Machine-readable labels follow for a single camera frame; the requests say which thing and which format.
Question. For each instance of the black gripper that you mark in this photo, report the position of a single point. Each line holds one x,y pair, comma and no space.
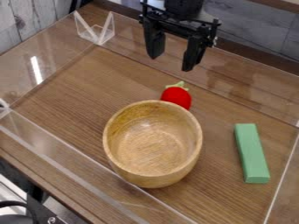
187,15

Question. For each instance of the red strawberry toy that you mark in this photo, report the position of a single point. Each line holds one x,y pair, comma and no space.
176,93

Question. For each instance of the wooden bowl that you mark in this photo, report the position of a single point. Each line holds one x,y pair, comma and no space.
152,141

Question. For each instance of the green rectangular block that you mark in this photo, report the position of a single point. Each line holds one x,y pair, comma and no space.
252,158

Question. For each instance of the black metal stand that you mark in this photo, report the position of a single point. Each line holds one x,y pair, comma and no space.
43,214

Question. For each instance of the clear acrylic enclosure wall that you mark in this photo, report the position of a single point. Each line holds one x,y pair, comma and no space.
63,85

